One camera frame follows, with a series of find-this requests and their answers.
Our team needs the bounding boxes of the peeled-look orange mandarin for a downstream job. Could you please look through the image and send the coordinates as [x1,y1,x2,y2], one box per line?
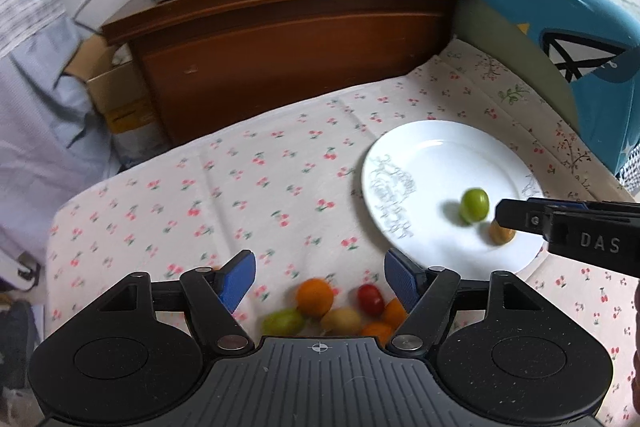
[359,322,395,347]

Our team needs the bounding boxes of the red cherry tomato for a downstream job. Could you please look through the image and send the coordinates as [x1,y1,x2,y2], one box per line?
[357,284,386,317]

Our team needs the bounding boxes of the green plum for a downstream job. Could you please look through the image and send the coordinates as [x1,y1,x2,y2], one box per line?
[459,187,489,225]
[262,309,306,337]

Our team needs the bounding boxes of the brown longan fruit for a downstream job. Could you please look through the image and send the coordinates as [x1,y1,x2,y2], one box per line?
[488,220,516,246]

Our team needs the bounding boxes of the small orange mandarin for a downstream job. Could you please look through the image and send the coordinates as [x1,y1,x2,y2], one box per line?
[295,279,334,320]

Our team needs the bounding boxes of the white plate with blue drawing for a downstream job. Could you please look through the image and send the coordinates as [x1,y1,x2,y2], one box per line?
[360,120,542,280]

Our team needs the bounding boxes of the cherry print tablecloth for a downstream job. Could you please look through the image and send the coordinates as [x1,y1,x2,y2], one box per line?
[28,40,639,426]

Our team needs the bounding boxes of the blue patterned pillow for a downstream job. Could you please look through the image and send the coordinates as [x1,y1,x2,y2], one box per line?
[480,0,639,193]

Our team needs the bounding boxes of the grey blue hanging cloth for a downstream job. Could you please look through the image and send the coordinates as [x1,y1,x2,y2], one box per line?
[1,15,122,263]

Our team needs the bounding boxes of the brown cardboard box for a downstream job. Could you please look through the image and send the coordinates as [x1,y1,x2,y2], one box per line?
[64,31,170,158]

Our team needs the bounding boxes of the dark wooden cabinet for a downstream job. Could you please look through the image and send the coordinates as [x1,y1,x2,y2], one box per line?
[102,0,461,145]

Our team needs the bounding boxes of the white cable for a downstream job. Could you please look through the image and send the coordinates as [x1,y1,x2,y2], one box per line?
[71,0,111,34]

